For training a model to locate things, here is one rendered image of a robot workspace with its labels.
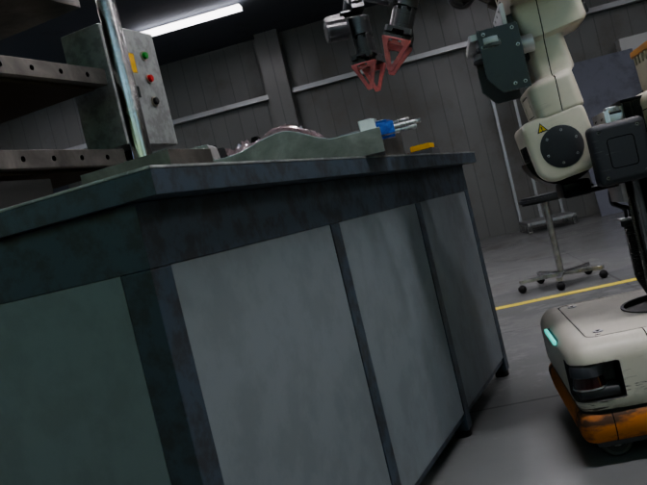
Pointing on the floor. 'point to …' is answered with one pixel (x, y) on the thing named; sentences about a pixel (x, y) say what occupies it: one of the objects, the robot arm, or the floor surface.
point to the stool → (555, 247)
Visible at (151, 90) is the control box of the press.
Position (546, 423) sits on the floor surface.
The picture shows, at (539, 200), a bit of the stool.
